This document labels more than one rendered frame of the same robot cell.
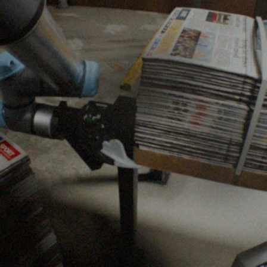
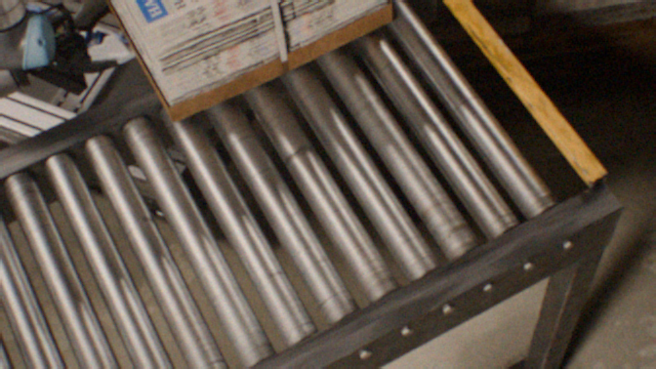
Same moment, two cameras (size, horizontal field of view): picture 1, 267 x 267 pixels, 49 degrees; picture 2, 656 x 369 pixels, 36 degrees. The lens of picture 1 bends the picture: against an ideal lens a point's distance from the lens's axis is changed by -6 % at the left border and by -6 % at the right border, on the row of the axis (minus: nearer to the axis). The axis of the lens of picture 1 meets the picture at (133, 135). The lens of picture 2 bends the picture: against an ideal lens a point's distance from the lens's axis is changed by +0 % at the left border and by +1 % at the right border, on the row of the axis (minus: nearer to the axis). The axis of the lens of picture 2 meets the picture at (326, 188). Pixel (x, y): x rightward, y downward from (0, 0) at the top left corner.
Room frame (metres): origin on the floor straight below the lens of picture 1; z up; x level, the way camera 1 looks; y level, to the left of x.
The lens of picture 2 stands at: (1.38, -0.80, 2.06)
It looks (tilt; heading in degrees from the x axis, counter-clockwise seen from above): 61 degrees down; 142
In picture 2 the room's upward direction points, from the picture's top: 9 degrees counter-clockwise
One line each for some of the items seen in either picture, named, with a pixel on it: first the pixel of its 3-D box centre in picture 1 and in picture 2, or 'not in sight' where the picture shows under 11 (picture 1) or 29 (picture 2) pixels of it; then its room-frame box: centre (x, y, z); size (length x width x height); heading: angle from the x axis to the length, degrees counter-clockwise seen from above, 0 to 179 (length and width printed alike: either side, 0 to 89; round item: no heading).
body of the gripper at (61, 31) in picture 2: not in sight; (47, 48); (0.33, -0.50, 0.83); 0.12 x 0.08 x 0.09; 72
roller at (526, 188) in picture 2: not in sight; (463, 103); (0.86, -0.12, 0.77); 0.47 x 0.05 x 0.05; 163
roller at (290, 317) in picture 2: not in sight; (235, 218); (0.74, -0.49, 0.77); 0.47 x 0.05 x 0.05; 163
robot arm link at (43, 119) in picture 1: (52, 121); not in sight; (0.54, 0.18, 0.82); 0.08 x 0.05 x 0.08; 163
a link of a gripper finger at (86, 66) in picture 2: not in sight; (91, 59); (0.38, -0.46, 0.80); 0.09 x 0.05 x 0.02; 45
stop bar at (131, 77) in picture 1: (146, 53); (514, 73); (0.90, -0.04, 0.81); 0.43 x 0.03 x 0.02; 163
